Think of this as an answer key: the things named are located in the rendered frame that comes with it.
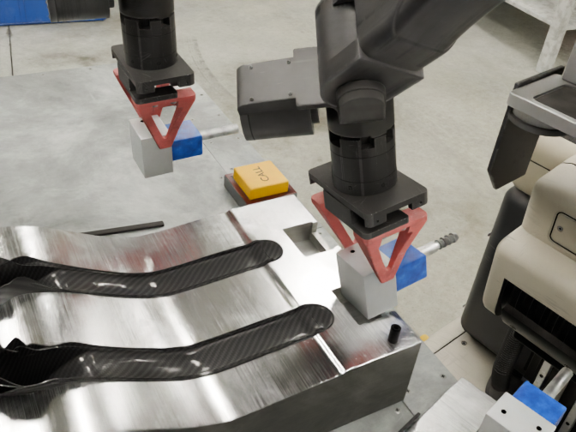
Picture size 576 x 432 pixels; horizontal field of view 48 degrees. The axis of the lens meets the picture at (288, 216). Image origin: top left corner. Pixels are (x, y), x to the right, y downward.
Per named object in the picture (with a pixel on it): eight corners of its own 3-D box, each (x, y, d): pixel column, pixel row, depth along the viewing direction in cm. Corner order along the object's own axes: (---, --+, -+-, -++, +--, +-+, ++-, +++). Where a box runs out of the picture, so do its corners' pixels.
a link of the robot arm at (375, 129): (395, 65, 49) (388, 42, 54) (305, 75, 50) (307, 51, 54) (398, 147, 53) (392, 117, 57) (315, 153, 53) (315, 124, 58)
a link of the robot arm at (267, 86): (387, 94, 43) (376, -15, 46) (220, 111, 44) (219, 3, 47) (384, 159, 55) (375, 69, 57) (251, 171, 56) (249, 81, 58)
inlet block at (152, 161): (229, 137, 85) (229, 100, 82) (245, 156, 82) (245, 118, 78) (132, 158, 80) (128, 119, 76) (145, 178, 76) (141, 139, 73)
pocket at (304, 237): (313, 244, 77) (316, 219, 75) (335, 272, 74) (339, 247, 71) (279, 254, 75) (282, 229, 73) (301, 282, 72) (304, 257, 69)
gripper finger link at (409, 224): (370, 307, 58) (364, 221, 53) (329, 268, 64) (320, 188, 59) (430, 278, 61) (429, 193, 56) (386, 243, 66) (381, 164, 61)
